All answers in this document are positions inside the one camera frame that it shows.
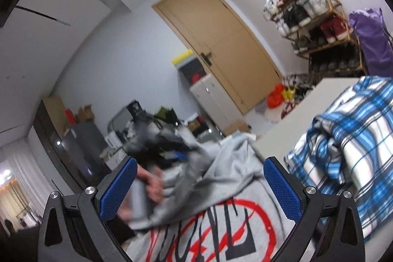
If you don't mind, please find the wooden shoe rack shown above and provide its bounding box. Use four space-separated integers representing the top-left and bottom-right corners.
262 0 366 77

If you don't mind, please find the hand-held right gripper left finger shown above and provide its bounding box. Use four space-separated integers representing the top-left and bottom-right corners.
38 155 139 262

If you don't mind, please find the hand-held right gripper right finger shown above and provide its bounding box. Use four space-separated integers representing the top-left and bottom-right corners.
263 156 367 262

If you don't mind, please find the blue plaid shirt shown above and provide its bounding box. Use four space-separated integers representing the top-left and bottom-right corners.
284 75 393 238

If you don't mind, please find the grey hoodie with red print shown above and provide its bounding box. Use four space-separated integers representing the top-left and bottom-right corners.
124 119 310 262

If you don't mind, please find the beige curtain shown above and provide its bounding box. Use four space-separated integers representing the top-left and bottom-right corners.
0 179 40 229

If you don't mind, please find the orange plastic bag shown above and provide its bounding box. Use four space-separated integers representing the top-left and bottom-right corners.
267 84 287 109

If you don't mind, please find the dark glossy cabinet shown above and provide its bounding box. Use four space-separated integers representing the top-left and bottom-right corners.
33 110 108 189

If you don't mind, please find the cardboard box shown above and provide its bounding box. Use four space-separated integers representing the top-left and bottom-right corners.
75 105 95 124

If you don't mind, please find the purple bag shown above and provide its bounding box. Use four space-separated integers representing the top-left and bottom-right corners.
348 8 393 77

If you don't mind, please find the wooden door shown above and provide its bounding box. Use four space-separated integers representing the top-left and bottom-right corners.
153 0 283 115

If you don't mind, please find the grey storage box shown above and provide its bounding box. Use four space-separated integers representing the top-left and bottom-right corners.
172 50 212 86

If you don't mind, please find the group of sneakers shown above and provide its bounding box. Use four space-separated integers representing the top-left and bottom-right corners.
263 0 363 72

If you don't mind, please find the person's left hand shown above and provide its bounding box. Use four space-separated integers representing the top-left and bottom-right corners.
137 165 165 204

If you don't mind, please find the white cabinet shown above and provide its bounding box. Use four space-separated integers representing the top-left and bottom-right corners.
189 75 243 135

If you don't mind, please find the yellow plastic bag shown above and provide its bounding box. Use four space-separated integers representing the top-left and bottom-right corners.
282 87 297 101

